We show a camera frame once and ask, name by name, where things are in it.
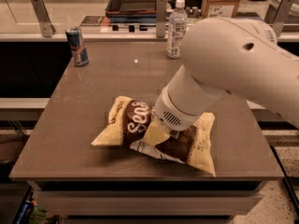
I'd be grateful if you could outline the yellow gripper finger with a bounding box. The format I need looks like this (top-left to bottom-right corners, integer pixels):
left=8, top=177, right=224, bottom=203
left=143, top=119, right=171, bottom=147

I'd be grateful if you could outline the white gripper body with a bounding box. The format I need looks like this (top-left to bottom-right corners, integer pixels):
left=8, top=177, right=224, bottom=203
left=155, top=87, right=205, bottom=131

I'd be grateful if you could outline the brown chip bag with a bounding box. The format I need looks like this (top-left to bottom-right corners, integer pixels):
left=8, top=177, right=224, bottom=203
left=92, top=96, right=216, bottom=176

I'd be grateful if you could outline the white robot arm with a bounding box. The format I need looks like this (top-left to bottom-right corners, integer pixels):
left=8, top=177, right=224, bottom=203
left=155, top=17, right=299, bottom=133

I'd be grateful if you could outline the blue redbull can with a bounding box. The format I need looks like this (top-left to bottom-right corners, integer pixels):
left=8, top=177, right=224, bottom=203
left=65, top=26, right=89, bottom=67

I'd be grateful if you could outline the green snack bag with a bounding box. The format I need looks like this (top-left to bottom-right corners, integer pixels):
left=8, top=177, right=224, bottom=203
left=29, top=205, right=58, bottom=224

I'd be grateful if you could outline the blue pepsi can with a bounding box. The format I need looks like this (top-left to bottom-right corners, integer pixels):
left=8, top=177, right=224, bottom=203
left=13, top=201, right=34, bottom=224

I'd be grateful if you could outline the clear water bottle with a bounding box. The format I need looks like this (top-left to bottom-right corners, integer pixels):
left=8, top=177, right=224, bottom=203
left=166, top=0, right=188, bottom=59

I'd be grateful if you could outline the dark open tray box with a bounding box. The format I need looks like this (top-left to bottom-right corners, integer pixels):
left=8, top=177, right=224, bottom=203
left=106, top=0, right=156, bottom=17

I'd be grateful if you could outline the table drawer front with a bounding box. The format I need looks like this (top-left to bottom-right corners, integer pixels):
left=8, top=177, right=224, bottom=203
left=34, top=191, right=263, bottom=217

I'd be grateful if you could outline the cardboard box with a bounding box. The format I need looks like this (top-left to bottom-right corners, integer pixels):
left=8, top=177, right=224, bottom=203
left=201, top=0, right=240, bottom=18

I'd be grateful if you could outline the middle metal glass bracket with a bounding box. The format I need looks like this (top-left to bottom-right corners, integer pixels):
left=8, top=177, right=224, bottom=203
left=156, top=0, right=167, bottom=38

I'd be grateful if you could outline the metal glass bracket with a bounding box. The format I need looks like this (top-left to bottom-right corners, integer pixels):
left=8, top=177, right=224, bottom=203
left=30, top=0, right=56, bottom=37
left=156, top=0, right=167, bottom=38
left=264, top=0, right=294, bottom=37

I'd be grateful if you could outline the left metal glass bracket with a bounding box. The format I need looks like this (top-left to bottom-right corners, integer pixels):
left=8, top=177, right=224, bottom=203
left=30, top=0, right=56, bottom=37

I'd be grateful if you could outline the right metal glass bracket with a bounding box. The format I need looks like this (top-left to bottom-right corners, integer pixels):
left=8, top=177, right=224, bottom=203
left=264, top=0, right=294, bottom=37

